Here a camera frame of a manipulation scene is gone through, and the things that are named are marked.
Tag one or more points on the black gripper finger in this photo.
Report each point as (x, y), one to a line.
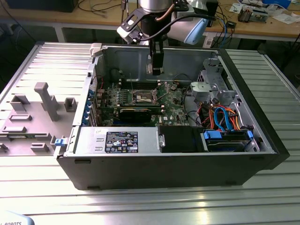
(158, 61)

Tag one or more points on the silver CPU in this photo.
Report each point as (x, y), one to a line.
(149, 69)

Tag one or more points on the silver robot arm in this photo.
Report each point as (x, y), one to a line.
(154, 4)

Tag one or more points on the black RAM slot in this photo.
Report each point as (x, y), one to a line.
(126, 85)
(112, 105)
(126, 81)
(157, 109)

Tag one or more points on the CPU socket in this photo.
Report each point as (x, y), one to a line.
(143, 98)

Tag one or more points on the green motherboard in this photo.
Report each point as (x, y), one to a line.
(173, 110)

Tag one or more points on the white label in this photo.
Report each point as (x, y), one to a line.
(208, 42)

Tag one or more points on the silver metal drive cage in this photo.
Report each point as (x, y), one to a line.
(212, 70)

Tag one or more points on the wooden workbench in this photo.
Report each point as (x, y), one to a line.
(93, 16)

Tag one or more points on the light grey case latch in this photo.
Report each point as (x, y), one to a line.
(96, 49)

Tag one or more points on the black graphics card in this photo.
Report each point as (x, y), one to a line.
(134, 116)

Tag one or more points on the tall black box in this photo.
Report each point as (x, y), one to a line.
(213, 9)

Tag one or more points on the blue card retention clip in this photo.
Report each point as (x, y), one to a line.
(84, 122)
(88, 107)
(86, 114)
(91, 93)

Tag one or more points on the small black box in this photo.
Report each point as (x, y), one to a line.
(231, 24)

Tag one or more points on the printed paper sheet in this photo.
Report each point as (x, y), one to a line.
(235, 7)

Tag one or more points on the metal heat sink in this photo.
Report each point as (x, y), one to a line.
(245, 15)

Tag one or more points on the silver power supply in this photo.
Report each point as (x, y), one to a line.
(89, 140)

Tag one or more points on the large black box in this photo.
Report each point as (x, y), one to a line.
(42, 5)

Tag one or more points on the hard disk blue carrier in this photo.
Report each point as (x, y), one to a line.
(225, 146)

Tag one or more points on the black PC case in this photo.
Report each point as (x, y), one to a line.
(164, 171)

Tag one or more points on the grey metal device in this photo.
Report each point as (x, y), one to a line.
(260, 16)

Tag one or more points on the grey parts rack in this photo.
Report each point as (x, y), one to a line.
(50, 103)

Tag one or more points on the blue plastic latch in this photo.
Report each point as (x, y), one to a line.
(60, 142)

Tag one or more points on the blue box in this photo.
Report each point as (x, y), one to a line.
(276, 2)

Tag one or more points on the white paper sheet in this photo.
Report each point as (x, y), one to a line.
(284, 18)

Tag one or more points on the pale blue teach pendant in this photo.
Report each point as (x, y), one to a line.
(14, 219)

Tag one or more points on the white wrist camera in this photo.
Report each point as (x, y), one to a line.
(125, 32)

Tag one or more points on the silver metal bracket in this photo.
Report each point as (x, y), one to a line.
(161, 140)

